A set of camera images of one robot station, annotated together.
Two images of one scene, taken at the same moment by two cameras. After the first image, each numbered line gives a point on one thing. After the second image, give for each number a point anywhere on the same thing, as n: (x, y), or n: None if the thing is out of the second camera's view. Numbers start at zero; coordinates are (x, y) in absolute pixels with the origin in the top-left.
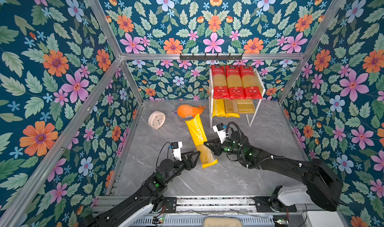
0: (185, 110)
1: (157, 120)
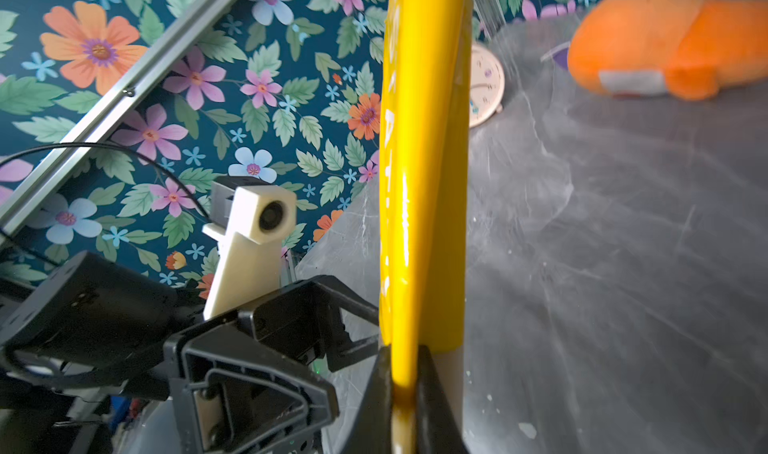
0: (685, 39)
1: (487, 84)
